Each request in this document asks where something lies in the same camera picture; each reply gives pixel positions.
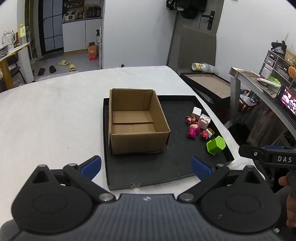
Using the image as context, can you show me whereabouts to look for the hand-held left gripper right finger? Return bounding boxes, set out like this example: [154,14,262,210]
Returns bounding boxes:
[178,156,265,202]

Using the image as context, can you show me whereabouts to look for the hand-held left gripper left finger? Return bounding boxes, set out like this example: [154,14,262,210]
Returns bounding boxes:
[32,156,116,203]

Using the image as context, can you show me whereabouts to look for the black tray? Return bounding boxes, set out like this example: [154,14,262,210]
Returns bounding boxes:
[103,95,235,191]

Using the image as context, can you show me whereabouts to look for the small red figure toy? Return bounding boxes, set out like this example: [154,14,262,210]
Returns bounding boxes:
[200,128,215,140]

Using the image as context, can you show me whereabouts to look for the pink bear toy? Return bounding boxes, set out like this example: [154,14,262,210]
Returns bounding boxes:
[187,122,201,140]

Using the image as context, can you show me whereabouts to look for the pink and white figure toy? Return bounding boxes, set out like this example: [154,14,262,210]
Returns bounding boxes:
[198,114,211,129]

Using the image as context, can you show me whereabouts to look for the brown cardboard box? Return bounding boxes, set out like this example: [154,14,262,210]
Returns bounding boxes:
[108,88,171,155]

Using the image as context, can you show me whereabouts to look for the person's right hand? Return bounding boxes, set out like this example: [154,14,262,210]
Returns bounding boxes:
[279,169,296,229]

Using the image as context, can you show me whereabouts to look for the brown paper bag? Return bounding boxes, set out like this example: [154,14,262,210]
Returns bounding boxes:
[246,106,285,147]

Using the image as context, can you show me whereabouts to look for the red plastic basket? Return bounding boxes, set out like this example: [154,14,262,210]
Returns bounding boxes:
[238,89,260,113]

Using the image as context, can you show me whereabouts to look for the lit screen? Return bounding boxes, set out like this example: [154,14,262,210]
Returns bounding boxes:
[276,84,296,117]

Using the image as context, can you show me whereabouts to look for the grey desk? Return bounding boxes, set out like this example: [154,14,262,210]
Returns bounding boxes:
[228,67,296,131]

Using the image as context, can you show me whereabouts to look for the white table cloth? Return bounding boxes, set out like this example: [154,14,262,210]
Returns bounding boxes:
[0,65,241,232]

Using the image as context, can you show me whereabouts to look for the grey drawer organizer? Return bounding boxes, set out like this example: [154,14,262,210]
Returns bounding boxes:
[259,49,296,84]

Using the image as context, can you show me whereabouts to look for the wicker basket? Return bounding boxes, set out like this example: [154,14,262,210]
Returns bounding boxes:
[284,48,296,68]

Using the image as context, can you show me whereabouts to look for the white and yellow canister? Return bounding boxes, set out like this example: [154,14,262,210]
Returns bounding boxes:
[191,62,216,73]

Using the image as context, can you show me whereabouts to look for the grey board panel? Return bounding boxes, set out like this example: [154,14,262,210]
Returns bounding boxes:
[177,24,217,75]

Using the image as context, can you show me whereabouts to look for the orange cardboard box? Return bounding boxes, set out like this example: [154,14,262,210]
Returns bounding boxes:
[87,42,99,61]

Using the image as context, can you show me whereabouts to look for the white cabinet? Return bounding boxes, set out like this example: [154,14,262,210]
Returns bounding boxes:
[62,18,102,53]

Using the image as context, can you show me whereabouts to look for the yellow side table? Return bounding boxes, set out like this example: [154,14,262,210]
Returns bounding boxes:
[0,43,32,90]

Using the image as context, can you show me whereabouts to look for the black-framed glass door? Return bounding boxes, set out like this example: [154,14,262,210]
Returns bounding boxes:
[38,0,64,56]

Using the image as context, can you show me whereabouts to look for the green-lidded plastic bottle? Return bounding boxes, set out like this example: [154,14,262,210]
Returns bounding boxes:
[18,23,27,45]

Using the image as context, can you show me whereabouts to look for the glass jar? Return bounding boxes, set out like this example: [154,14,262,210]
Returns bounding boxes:
[2,29,14,46]

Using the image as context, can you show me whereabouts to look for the black hanging clothes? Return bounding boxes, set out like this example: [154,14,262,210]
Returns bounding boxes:
[166,0,207,19]

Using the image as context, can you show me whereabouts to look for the black picture frame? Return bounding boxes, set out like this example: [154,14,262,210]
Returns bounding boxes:
[180,72,232,105]

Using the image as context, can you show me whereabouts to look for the black door handle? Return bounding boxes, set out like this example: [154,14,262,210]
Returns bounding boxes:
[201,11,216,30]

